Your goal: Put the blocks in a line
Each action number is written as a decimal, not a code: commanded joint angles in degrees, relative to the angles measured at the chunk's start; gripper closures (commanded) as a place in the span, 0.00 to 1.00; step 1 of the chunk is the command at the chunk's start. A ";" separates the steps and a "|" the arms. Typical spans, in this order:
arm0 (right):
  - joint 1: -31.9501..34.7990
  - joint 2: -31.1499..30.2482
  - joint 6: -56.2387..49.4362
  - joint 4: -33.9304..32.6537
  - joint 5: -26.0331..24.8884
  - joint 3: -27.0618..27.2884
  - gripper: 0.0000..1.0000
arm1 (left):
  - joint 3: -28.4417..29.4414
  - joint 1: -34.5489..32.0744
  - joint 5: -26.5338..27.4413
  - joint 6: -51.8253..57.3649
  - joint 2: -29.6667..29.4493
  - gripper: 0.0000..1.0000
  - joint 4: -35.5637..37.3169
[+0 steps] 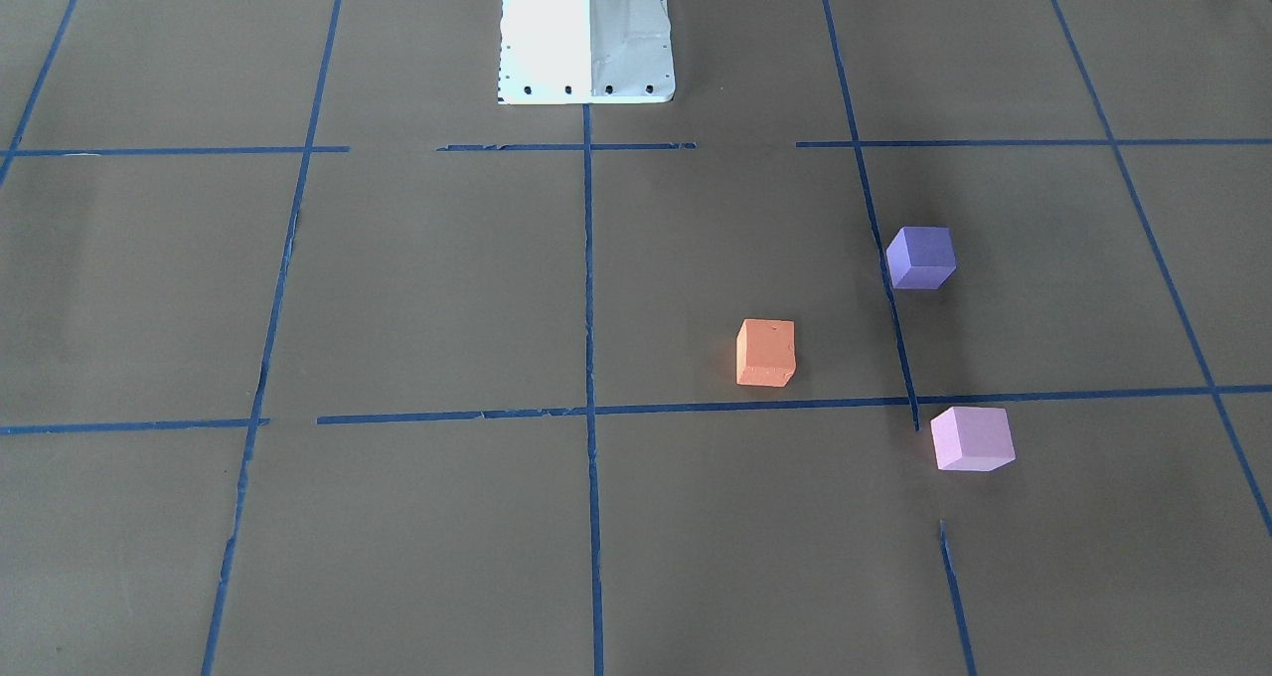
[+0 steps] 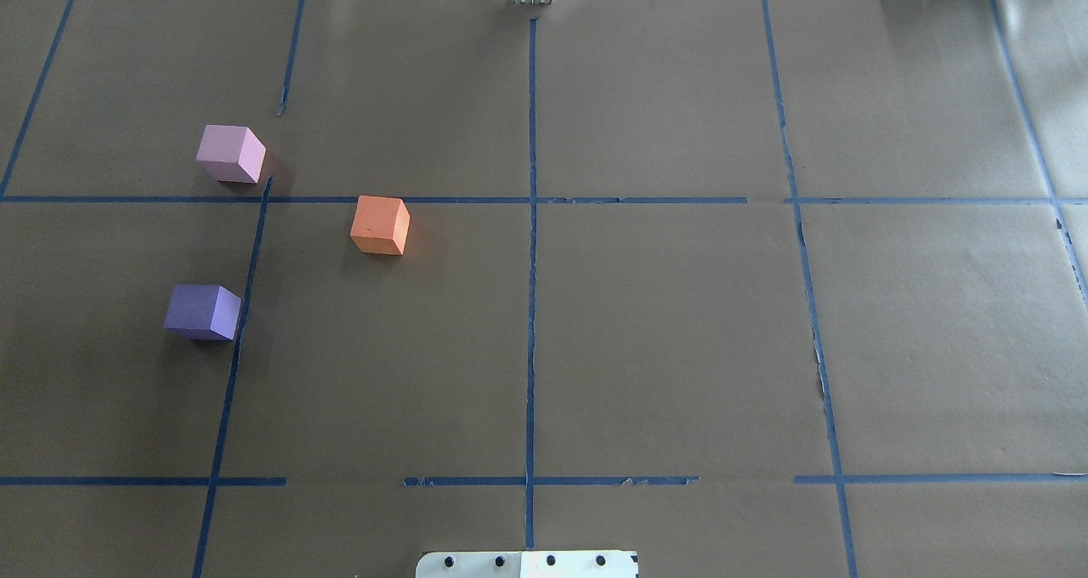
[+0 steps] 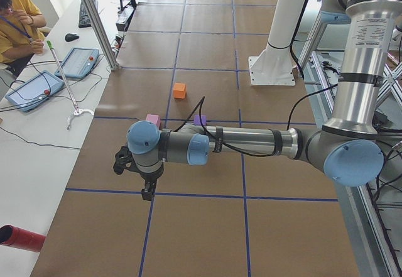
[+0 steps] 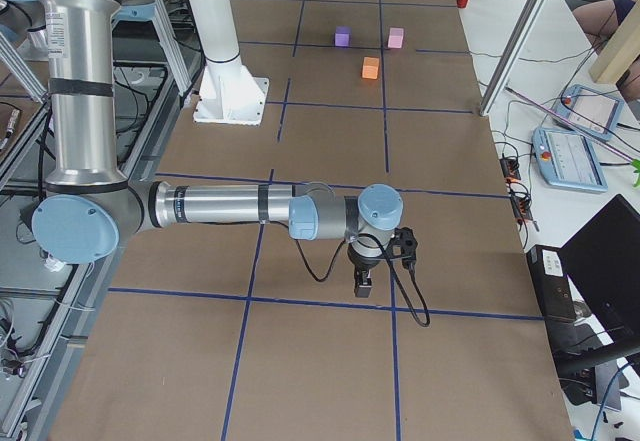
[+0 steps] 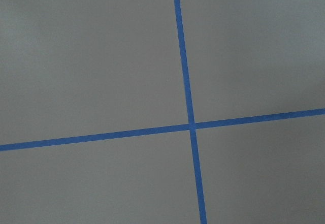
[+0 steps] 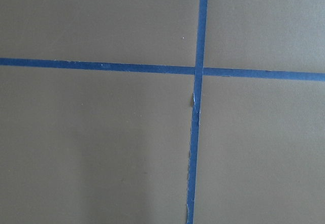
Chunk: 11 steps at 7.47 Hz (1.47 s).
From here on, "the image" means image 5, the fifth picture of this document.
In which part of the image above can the blue tape strip lengthwise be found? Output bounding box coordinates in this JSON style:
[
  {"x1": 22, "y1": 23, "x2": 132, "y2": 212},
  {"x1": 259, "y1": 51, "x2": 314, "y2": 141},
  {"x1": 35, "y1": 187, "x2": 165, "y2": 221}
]
[{"x1": 174, "y1": 0, "x2": 207, "y2": 223}]

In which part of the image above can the blue tape strip crosswise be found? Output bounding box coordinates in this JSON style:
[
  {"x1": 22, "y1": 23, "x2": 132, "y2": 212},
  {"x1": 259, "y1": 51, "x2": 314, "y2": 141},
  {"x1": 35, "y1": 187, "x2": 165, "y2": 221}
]
[{"x1": 1, "y1": 108, "x2": 324, "y2": 151}]

